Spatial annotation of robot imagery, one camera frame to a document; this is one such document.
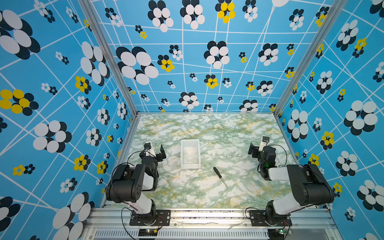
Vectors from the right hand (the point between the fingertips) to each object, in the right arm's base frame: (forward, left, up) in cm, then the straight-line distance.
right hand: (260, 144), depth 94 cm
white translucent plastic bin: (-4, +45, -5) cm, 46 cm away
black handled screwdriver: (-18, +27, -5) cm, 33 cm away
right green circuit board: (-46, +3, -6) cm, 46 cm away
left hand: (-3, +66, +4) cm, 66 cm away
